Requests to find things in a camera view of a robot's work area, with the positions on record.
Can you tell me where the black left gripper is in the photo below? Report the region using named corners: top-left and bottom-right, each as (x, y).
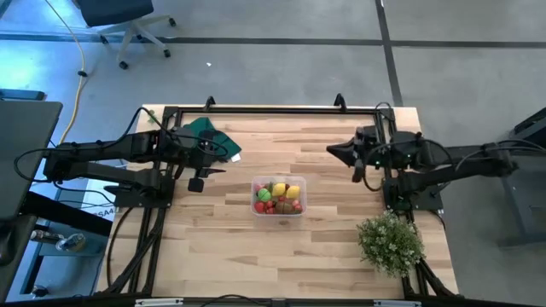
top-left (170, 126), bottom-right (227, 178)

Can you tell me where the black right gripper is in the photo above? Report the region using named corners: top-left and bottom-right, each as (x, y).
top-left (325, 125), bottom-right (387, 170)

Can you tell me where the clear plastic tupperware container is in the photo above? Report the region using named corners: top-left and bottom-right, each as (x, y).
top-left (250, 175), bottom-right (309, 217)

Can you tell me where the dark green cloth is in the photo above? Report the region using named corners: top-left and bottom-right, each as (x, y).
top-left (183, 116), bottom-right (243, 164)

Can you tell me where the green potted plant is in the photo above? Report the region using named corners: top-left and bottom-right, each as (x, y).
top-left (357, 209), bottom-right (427, 279)

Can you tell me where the white printed paper sheet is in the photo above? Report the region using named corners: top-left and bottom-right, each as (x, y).
top-left (80, 178), bottom-right (125, 223)

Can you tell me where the small clear bottle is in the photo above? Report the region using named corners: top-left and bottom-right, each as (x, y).
top-left (28, 229), bottom-right (59, 244)

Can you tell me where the dark office chair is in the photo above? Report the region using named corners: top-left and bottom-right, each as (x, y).
top-left (75, 0), bottom-right (177, 71)

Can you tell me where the dark grey desk top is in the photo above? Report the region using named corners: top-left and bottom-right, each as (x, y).
top-left (0, 100), bottom-right (64, 221)

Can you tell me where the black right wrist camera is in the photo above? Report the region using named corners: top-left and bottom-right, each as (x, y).
top-left (351, 158), bottom-right (367, 184)

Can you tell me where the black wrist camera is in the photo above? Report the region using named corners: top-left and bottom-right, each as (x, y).
top-left (187, 168), bottom-right (206, 194)
top-left (351, 158), bottom-right (367, 184)

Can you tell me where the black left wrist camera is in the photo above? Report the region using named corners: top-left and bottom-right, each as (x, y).
top-left (187, 168), bottom-right (206, 194)

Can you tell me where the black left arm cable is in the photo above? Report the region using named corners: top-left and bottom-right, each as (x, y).
top-left (170, 131), bottom-right (230, 159)

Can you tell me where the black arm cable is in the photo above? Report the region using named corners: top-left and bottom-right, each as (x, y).
top-left (361, 140), bottom-right (427, 193)
top-left (170, 131), bottom-right (230, 159)

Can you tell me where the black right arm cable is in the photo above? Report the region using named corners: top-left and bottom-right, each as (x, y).
top-left (361, 140), bottom-right (427, 193)

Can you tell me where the black aluminium table frame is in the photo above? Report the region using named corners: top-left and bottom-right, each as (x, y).
top-left (102, 104), bottom-right (460, 299)

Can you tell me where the grey metal bracket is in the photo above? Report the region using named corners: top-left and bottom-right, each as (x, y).
top-left (372, 299), bottom-right (422, 307)
top-left (134, 298), bottom-right (185, 307)

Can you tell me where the black desk frame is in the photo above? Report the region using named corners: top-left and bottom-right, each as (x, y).
top-left (0, 189), bottom-right (114, 302)

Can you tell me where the yellow floor cable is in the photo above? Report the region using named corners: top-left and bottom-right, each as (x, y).
top-left (44, 0), bottom-right (86, 146)

